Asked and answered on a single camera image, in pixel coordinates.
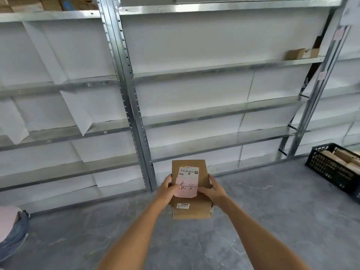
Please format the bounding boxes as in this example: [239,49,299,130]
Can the metal shelving rack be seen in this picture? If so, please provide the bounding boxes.
[0,0,360,214]

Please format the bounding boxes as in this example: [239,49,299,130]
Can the person's left forearm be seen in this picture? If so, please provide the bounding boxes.
[97,198,169,270]

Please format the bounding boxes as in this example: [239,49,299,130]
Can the white printed paper sheet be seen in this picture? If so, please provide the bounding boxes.
[342,0,360,26]

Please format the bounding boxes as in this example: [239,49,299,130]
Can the pile of brown parcels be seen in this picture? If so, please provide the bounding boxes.
[0,0,99,13]

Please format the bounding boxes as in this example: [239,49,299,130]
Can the cardboard parcel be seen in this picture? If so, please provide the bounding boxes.
[171,159,214,220]
[285,48,309,60]

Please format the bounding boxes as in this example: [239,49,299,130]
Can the large pink sticky note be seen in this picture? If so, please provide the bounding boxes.
[333,25,349,41]

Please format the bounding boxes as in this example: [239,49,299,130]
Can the black plastic crate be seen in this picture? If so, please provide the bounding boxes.
[305,142,360,194]

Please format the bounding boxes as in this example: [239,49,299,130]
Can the person's right forearm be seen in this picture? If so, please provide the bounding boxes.
[218,198,306,270]

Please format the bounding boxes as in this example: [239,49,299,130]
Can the heap of small parcels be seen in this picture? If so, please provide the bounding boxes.
[320,147,360,175]

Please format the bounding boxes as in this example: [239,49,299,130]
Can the person's left hand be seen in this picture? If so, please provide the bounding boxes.
[153,174,180,207]

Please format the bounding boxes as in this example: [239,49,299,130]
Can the person's right hand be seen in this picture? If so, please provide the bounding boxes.
[196,173,229,215]

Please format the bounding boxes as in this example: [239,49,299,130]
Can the white paper divider sheets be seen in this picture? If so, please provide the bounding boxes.
[0,8,360,194]

